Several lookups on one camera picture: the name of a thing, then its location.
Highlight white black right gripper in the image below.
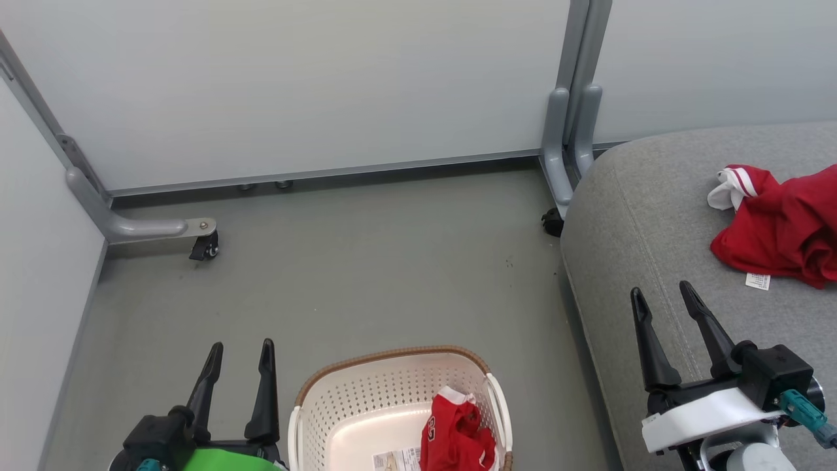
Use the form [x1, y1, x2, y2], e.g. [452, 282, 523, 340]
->
[630, 280, 785, 455]

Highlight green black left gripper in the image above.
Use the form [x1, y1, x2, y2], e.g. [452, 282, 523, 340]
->
[175, 338, 290, 471]

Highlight red shirt with white collar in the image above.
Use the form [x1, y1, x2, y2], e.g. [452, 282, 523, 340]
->
[708, 164, 837, 290]

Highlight red shorts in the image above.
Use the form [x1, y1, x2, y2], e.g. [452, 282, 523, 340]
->
[420, 386, 498, 471]

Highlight grey fabric sofa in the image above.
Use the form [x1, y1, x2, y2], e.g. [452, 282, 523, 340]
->
[560, 121, 837, 471]

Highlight cream perforated laundry basket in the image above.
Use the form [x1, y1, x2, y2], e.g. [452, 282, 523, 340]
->
[288, 345, 514, 471]

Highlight long grey partition foot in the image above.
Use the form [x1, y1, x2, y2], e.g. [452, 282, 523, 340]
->
[65, 167, 218, 247]

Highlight grey upright partition foot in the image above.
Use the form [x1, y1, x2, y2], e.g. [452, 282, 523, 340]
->
[574, 84, 604, 179]
[541, 87, 576, 218]

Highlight teal right camera cable connector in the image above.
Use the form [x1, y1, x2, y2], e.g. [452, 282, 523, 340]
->
[778, 389, 837, 449]

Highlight grey partition base rail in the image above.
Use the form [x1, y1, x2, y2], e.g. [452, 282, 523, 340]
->
[108, 149, 543, 198]

